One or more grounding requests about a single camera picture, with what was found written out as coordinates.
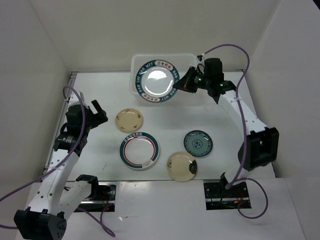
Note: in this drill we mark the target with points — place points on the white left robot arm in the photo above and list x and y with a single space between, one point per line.
46 216

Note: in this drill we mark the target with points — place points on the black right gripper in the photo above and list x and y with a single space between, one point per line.
186 83

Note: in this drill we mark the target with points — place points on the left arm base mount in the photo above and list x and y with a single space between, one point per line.
105 197

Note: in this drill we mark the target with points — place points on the aluminium table edge rail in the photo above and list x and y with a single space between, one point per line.
60 122

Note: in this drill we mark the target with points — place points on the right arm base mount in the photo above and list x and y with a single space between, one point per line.
218 198

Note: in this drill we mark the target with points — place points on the beige plate with calligraphy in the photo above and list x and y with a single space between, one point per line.
181 166

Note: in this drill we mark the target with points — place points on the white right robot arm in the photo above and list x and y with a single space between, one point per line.
260 142

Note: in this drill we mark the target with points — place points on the blue patterned small plate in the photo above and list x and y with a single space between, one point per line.
198 143

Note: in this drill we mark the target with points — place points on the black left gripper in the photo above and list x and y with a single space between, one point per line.
98 118

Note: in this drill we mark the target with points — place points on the beige flower pattern plate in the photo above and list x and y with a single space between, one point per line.
129 120

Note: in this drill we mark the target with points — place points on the teal red ring plate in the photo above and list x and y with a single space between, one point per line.
139 151

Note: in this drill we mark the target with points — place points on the teal rim lettered plate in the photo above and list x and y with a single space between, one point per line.
155 79

